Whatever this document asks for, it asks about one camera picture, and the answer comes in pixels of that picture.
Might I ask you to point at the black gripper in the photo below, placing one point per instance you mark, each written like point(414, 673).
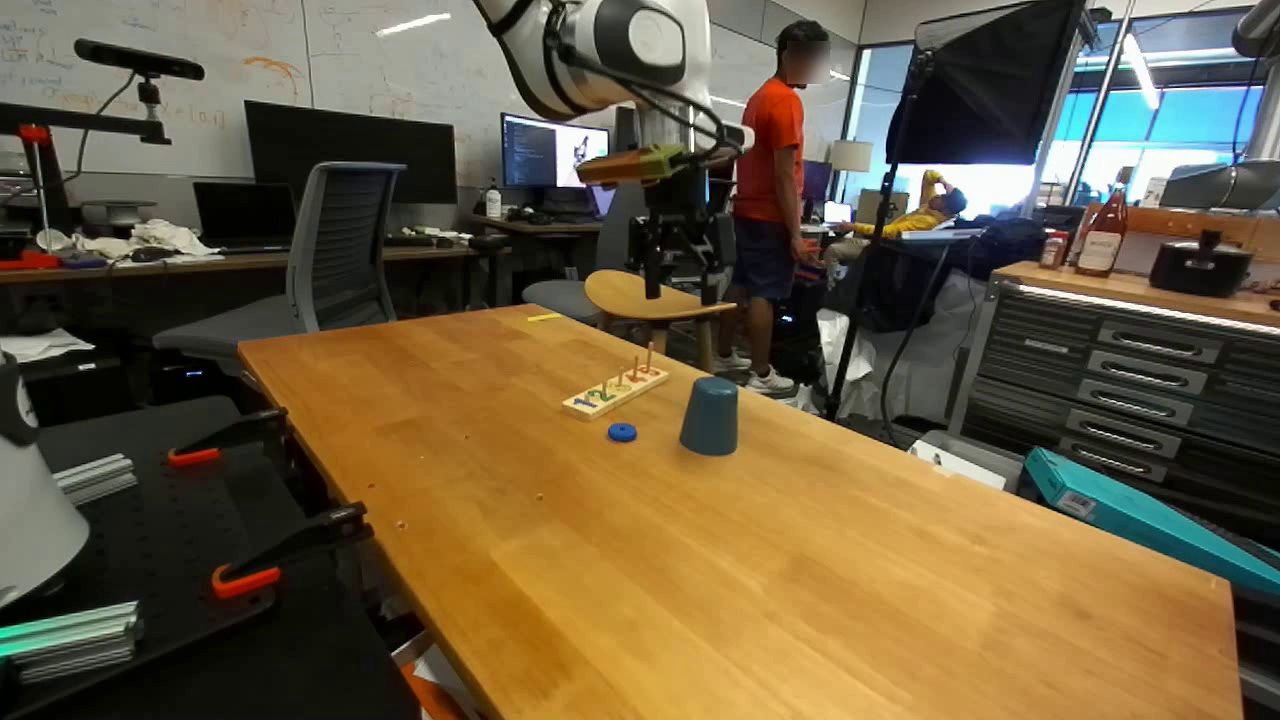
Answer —
point(683, 208)

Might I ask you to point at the black robot base mat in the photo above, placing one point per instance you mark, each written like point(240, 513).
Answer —
point(172, 624)

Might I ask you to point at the black light stand pole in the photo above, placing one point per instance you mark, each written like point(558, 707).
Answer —
point(864, 284)

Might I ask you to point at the round wooden stool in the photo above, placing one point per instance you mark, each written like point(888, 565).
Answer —
point(652, 299)

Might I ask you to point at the small wooden block tray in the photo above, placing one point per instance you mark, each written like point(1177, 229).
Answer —
point(613, 391)

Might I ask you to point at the person in orange shirt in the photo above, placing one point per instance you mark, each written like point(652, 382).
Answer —
point(771, 163)

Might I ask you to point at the yellow tape strip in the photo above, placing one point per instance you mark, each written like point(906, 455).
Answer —
point(541, 317)

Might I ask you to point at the blue plastic cup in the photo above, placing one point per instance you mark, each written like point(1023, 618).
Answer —
point(710, 421)

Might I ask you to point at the lit computer monitor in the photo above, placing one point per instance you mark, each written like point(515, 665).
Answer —
point(553, 155)

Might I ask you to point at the grey high back chair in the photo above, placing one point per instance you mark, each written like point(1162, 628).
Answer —
point(342, 252)

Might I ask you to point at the large black monitor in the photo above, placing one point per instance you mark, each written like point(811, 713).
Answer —
point(353, 148)

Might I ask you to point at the black softbox light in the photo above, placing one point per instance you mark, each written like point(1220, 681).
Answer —
point(982, 87)

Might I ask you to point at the red liquid bottle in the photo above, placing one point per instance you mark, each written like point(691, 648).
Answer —
point(1103, 239)

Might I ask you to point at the black laptop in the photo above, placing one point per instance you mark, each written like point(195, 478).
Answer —
point(240, 214)

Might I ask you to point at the grey drawer cabinet wooden top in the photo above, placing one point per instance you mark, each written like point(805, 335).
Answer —
point(1135, 375)

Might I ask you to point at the long wooden desk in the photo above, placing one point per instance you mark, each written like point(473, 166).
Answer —
point(202, 273)

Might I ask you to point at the orange tipped black clamp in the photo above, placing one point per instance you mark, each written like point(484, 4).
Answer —
point(221, 442)
point(280, 548)

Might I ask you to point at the black pot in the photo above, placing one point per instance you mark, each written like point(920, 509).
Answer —
point(1201, 266)

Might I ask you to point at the teal case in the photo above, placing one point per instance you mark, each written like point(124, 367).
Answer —
point(1146, 513)

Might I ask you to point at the white papers pile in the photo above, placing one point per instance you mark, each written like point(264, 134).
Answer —
point(124, 240)

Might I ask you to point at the yellow green wrist camera mount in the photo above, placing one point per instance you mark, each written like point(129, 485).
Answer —
point(633, 166)

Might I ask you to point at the black camera on boom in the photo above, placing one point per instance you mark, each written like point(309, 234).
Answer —
point(134, 58)

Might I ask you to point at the aluminium rail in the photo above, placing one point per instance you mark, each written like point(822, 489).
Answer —
point(66, 636)
point(92, 478)

